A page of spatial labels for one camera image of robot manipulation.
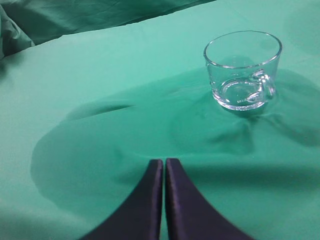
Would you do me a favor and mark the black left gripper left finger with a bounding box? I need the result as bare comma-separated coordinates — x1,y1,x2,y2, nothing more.
82,159,163,240

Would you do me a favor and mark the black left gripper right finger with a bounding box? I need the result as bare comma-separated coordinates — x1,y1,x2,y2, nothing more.
165,158,252,240

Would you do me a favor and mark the green tablecloth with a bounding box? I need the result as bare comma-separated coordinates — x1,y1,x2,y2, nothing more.
0,0,320,240

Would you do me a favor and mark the clear glass mug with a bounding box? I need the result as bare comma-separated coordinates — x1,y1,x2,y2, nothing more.
203,30,283,111

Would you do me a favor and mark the green backdrop cloth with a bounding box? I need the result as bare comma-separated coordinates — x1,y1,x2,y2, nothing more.
0,0,205,58

